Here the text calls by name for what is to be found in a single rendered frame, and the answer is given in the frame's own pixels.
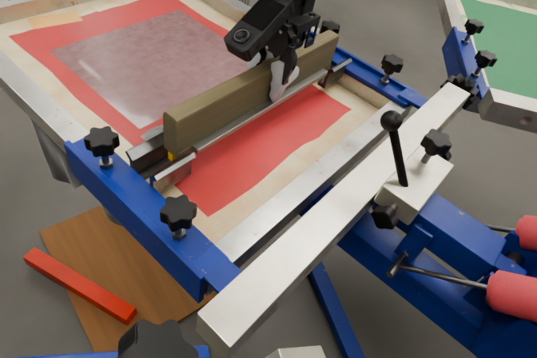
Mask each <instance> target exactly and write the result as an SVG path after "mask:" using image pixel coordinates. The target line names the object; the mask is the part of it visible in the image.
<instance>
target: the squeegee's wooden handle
mask: <svg viewBox="0 0 537 358"><path fill-rule="evenodd" d="M338 40H339V35H338V34H336V33H335V32H333V31H331V30H327V31H325V32H323V33H322V34H319V35H317V36H315V40H314V43H313V45H311V46H309V47H308V48H306V49H305V48H304V44H305V42H304V43H303V45H302V46H301V47H300V48H298V49H296V50H295V51H296V54H297V63H296V66H297V67H298V68H299V73H298V76H297V77H296V79H295V80H294V81H292V82H291V83H290V84H289V85H288V86H287V87H286V88H285V90H287V89H289V88H290V87H292V86H294V85H295V84H297V83H299V82H301V81H303V80H304V79H305V78H307V77H309V76H311V75H313V74H314V73H316V72H317V71H319V70H321V69H323V68H324V69H325V70H326V69H328V68H329V67H330V65H331V63H332V58H333V55H334V53H335V50H336V46H337V43H338ZM279 58H280V56H278V57H276V58H275V57H273V58H270V59H269V60H267V61H265V62H262V63H261V64H259V65H257V66H254V67H253V68H251V69H249V70H246V71H245V72H243V73H241V74H238V75H237V76H235V77H233V78H230V79H229V80H227V81H225V82H222V83H221V84H219V85H217V86H214V87H213V88H211V89H208V90H206V91H205V92H203V93H200V94H198V95H197V96H195V97H192V98H190V99H189V100H187V101H184V102H182V103H181V104H179V105H176V106H174V107H173V108H171V109H168V110H166V111H165V112H164V113H163V131H164V148H165V149H167V150H168V151H169V152H170V153H171V154H172V155H173V156H175V157H176V158H179V157H180V156H182V155H184V154H185V153H187V152H189V151H190V150H192V145H194V144H196V143H197V142H199V141H200V140H202V139H204V138H205V137H207V136H209V135H210V134H212V133H214V132H216V131H218V130H219V129H221V128H222V127H224V126H226V125H227V124H229V123H231V122H232V121H235V120H236V119H238V118H239V117H241V116H243V115H245V114H246V113H248V112H249V111H251V110H253V109H255V108H256V107H258V106H259V105H262V104H263V103H265V102H267V101H268V100H270V97H269V92H270V90H271V86H270V82H271V80H272V71H271V64H272V62H274V61H276V60H278V59H279Z"/></svg>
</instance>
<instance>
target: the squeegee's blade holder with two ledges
mask: <svg viewBox="0 0 537 358"><path fill-rule="evenodd" d="M327 73H328V71H327V70H325V69H324V68H323V69H321V70H319V71H317V72H316V73H314V74H313V75H311V76H309V77H307V78H305V79H304V80H303V81H301V82H299V83H297V84H295V85H294V86H292V87H290V88H289V89H287V90H285V91H284V92H283V94H282V95H281V97H280V98H279V99H278V100H276V101H275V102H271V99H270V100H268V101H267V102H265V103H263V104H262V105H259V106H258V107H256V108H255V109H253V110H251V111H249V112H248V113H246V114H245V115H243V116H241V117H239V118H238V119H236V120H235V121H232V122H231V123H229V124H227V125H226V126H224V127H222V128H221V129H219V130H218V131H216V132H214V133H212V134H210V135H209V136H207V137H205V138H204V139H202V140H200V141H199V142H197V143H196V144H194V145H192V151H193V152H195V153H196V154H199V153H201V152H202V151H204V150H206V149H207V148H209V147H210V146H212V145H214V144H216V143H217V142H219V141H220V140H222V139H224V138H225V137H227V136H228V135H230V134H231V133H234V132H235V131H237V130H238V129H240V128H241V127H243V126H245V125H247V124H248V123H250V122H251V121H253V120H255V119H256V118H258V117H259V116H261V115H262V114H264V113H266V112H268V111H269V110H271V109H273V108H274V107H276V106H277V105H279V104H280V103H282V102H284V101H286V100H287V99H289V98H290V97H292V96H294V95H295V94H297V93H299V92H300V91H301V90H304V89H305V88H307V87H309V86H310V85H311V84H313V83H315V82H317V81H319V80H320V79H321V78H323V77H325V76H326V75H327Z"/></svg>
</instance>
